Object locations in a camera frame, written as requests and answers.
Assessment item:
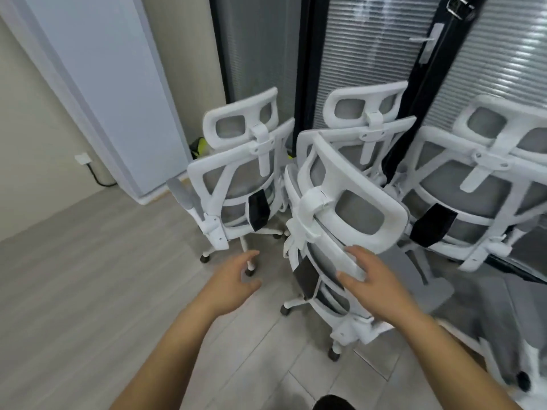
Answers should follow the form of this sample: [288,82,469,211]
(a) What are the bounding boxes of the person's left hand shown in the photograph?
[201,250,262,317]

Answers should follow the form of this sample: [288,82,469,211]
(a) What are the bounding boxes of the person's right hand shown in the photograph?
[335,245,422,325]

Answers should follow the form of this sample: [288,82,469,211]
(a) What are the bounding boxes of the person's left forearm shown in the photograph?
[109,298,221,410]

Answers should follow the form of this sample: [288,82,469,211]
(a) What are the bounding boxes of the person's right forearm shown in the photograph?
[393,309,524,410]

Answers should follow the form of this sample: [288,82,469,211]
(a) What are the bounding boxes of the person's black trousers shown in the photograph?
[313,395,356,410]

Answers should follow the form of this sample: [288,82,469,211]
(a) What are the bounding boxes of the white standing air conditioner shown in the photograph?
[0,0,193,206]

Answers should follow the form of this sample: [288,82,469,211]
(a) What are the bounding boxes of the frosted glass panel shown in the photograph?
[209,0,302,124]

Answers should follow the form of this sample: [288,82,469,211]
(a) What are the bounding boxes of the metal door hasp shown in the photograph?
[446,0,476,21]

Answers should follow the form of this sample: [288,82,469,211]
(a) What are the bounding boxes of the black power cable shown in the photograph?
[87,161,117,187]

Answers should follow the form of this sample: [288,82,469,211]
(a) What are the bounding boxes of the silver door handle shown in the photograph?
[409,23,445,64]

